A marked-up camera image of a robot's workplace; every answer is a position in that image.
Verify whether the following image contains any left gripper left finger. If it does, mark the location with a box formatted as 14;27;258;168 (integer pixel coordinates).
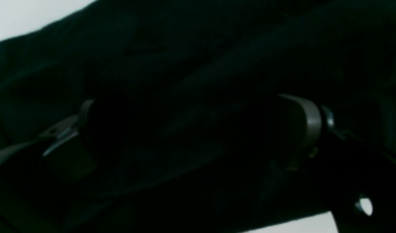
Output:
0;99;98;182

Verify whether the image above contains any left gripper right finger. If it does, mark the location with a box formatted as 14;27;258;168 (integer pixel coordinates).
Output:
275;94;396;233

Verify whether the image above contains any black T-shirt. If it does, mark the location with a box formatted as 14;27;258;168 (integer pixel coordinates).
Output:
0;0;396;233

